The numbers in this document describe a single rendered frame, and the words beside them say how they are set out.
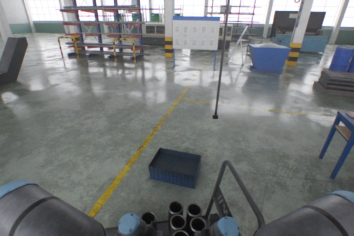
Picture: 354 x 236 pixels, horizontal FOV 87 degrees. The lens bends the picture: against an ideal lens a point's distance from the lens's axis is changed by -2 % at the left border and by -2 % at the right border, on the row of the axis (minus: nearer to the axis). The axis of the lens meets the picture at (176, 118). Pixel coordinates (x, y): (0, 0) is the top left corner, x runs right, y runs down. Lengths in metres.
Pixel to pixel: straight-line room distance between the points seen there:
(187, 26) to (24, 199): 7.96
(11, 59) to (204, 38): 6.76
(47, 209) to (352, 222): 0.59
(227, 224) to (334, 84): 6.40
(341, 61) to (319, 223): 9.19
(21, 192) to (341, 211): 0.66
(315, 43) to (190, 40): 9.44
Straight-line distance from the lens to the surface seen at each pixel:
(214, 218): 1.17
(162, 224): 1.95
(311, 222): 0.48
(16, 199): 0.53
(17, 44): 8.51
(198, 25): 8.17
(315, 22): 16.07
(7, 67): 8.35
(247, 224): 2.38
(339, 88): 7.10
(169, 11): 10.57
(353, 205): 0.55
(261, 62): 8.31
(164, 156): 2.76
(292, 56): 10.45
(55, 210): 0.48
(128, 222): 1.00
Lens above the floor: 1.89
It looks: 28 degrees down
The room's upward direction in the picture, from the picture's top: 1 degrees clockwise
